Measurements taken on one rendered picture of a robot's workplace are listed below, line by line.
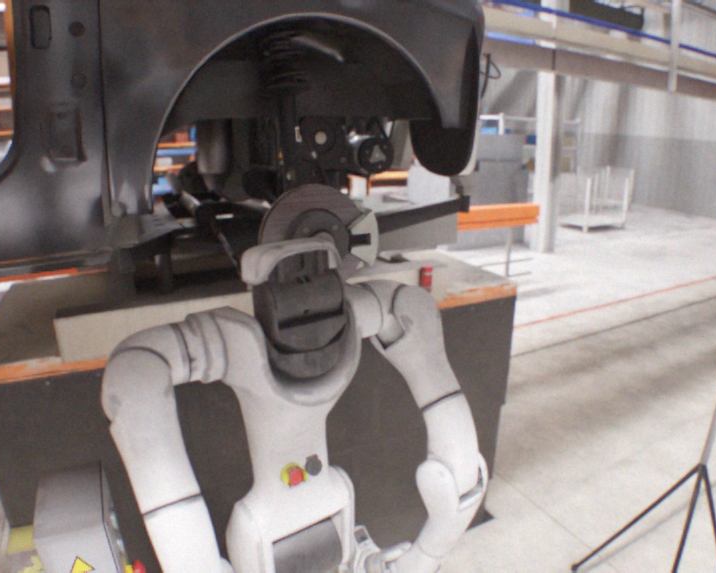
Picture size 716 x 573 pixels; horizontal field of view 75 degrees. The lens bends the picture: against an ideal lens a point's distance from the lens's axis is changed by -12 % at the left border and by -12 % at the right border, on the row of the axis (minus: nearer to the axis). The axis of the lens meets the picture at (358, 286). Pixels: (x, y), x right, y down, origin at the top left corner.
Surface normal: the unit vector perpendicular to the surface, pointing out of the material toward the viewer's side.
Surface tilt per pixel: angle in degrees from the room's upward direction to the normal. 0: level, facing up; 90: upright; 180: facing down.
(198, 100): 90
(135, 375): 48
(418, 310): 52
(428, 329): 64
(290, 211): 90
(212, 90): 90
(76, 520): 0
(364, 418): 90
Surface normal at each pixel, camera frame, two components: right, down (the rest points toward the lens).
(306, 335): 0.45, 0.17
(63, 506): 0.00, -0.96
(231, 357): -0.57, 0.22
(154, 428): 0.53, -0.21
